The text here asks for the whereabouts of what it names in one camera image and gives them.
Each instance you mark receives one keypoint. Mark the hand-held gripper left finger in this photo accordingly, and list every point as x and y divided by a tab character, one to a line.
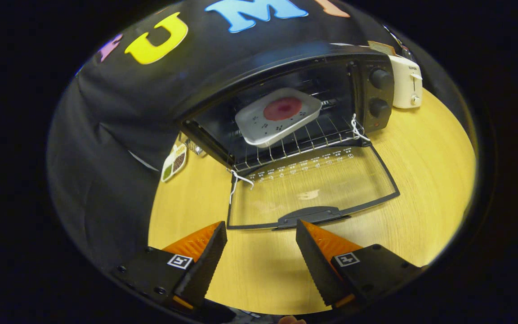
205	265

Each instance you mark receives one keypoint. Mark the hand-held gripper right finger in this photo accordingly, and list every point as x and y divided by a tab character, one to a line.
315	265

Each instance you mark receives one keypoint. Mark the white square plate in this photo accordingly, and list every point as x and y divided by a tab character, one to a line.
259	126

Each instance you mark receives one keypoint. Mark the pink round ham slice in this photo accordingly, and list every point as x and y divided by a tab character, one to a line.
282	109

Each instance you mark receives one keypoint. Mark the black toaster oven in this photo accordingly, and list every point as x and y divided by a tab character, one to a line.
263	67

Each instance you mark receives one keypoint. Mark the white pop-up toaster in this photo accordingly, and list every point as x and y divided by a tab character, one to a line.
405	85

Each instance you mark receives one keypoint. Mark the white divided bean dish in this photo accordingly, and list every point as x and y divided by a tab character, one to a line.
173	164

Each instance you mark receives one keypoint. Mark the brown bread slice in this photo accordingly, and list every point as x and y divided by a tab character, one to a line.
381	47

